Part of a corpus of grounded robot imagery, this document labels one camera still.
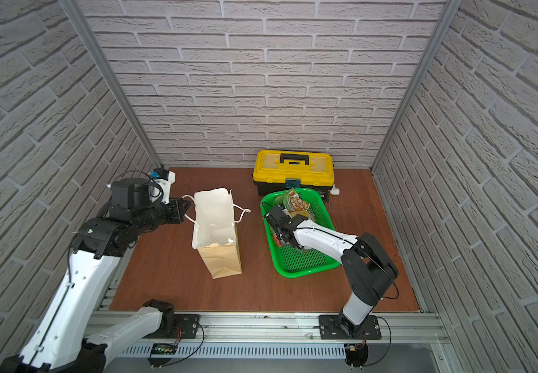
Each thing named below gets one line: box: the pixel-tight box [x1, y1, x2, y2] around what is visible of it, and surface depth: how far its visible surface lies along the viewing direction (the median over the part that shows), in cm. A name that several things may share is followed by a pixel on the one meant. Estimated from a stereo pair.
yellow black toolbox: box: [252, 149, 336, 197], surface depth 99 cm
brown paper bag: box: [192, 188, 242, 279], surface depth 78 cm
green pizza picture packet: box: [274, 187, 316, 221], surface depth 100 cm
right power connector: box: [344, 343, 370, 370], surface depth 72 cm
